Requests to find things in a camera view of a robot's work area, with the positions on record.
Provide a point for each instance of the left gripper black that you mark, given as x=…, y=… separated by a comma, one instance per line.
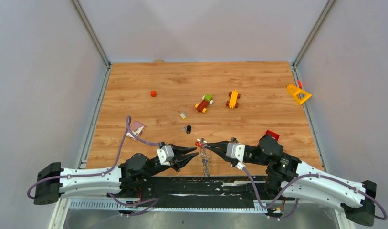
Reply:
x=180, y=161

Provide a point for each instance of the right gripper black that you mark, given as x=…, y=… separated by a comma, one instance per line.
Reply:
x=220, y=149

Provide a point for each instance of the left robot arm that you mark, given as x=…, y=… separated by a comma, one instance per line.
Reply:
x=55, y=182

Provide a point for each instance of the key with black fob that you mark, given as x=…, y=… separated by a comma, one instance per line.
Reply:
x=187, y=129

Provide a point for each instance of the yellow brown toy brick car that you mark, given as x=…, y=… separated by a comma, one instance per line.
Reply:
x=232, y=103

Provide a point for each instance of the red yellow toy brick car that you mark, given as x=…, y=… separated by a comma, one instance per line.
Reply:
x=206, y=101

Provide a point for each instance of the red playing card deck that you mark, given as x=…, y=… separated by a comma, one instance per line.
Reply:
x=137, y=129

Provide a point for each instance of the red window brick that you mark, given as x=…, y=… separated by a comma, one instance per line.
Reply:
x=274, y=135

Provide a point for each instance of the yellow triangular brick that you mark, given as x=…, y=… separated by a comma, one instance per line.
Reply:
x=298, y=94

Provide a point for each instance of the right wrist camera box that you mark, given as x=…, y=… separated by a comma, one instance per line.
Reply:
x=235, y=154

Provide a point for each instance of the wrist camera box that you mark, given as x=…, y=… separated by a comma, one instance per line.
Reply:
x=235, y=154
x=165, y=155

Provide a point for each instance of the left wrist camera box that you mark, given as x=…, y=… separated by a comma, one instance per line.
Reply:
x=165, y=155

